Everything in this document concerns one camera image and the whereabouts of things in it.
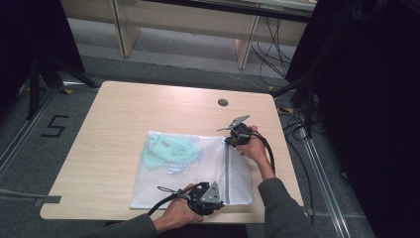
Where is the thin grey gripper cable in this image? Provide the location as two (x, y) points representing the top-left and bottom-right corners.
(157, 185), (184, 196)

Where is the black metal stand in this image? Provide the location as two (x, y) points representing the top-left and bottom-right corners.
(25, 54), (99, 121)
(270, 70), (318, 139)

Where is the white mesh laundry bag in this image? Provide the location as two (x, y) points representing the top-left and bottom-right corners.
(129, 130), (255, 210)

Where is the person's right hand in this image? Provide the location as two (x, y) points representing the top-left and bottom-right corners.
(234, 124), (269, 167)

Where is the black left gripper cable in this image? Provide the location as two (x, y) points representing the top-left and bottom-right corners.
(146, 181), (203, 217)

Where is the grey tape strip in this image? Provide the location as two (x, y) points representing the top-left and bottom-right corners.
(33, 195), (62, 208)

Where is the grey floor cable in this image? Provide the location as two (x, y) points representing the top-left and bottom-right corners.
(0, 187), (46, 200)

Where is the metal floor rail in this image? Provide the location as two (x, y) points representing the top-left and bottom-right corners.
(0, 86), (100, 179)
(298, 127), (353, 238)

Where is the bundle of black floor cables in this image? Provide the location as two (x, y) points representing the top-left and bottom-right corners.
(250, 16), (318, 229)

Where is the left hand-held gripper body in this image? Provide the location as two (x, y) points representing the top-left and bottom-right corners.
(186, 180), (223, 216)

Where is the black curtain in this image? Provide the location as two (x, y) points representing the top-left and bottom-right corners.
(285, 0), (420, 238)
(0, 0), (86, 110)

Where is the mint green garment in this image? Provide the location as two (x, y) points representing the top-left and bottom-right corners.
(142, 133), (203, 171)

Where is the striped white blue cloth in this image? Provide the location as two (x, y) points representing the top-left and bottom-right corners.
(165, 164), (186, 176)

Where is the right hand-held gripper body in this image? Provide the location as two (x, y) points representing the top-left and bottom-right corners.
(217, 114), (255, 144)

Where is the person's left hand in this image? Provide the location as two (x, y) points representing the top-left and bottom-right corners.
(154, 183), (205, 234)

